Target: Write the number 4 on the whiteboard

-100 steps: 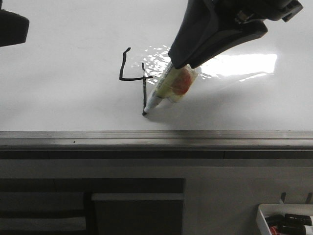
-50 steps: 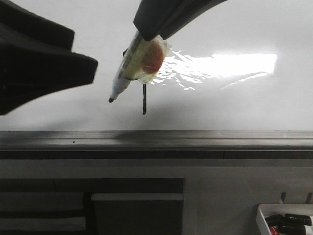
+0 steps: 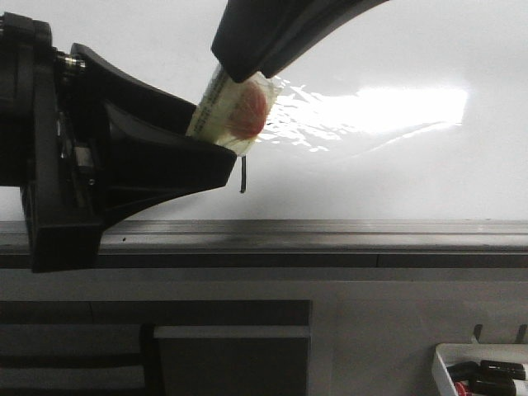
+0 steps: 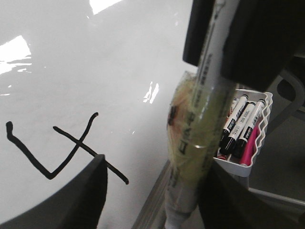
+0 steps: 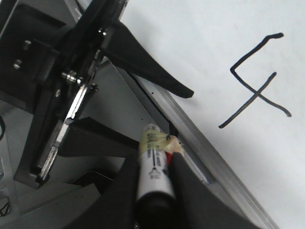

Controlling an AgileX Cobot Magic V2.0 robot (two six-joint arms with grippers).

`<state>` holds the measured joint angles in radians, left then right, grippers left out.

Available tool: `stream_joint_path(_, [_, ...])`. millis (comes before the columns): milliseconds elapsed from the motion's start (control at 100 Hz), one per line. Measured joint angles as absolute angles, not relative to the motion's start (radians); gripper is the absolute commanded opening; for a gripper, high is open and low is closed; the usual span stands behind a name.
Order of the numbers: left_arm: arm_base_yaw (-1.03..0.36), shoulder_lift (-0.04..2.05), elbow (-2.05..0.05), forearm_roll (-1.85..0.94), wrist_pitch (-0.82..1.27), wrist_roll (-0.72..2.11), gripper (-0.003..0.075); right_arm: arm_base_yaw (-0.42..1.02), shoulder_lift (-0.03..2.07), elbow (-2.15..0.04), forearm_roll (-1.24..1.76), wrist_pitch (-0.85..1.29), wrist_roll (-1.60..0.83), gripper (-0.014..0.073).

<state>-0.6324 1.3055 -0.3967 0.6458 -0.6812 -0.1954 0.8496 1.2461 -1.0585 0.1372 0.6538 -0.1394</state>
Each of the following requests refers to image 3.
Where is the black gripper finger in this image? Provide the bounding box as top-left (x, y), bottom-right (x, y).
top-left (69, 44), bottom-right (236, 227)
top-left (211, 0), bottom-right (383, 82)

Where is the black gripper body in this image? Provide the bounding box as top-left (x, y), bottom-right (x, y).
top-left (1, 12), bottom-right (102, 273)

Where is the white whiteboard marker with tape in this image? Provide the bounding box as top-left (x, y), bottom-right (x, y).
top-left (186, 66), bottom-right (281, 157)

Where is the white marker tray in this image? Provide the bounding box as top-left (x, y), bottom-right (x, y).
top-left (431, 343), bottom-right (527, 396)

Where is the red capped marker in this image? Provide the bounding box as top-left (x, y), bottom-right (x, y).
top-left (454, 381), bottom-right (473, 396)

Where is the black capped marker upper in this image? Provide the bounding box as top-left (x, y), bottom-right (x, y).
top-left (479, 360), bottom-right (527, 380)

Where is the black capped marker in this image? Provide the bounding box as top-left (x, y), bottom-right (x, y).
top-left (469, 377), bottom-right (527, 396)
top-left (479, 360), bottom-right (527, 380)

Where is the black capped marker lower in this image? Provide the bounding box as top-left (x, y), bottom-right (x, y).
top-left (469, 377), bottom-right (527, 396)

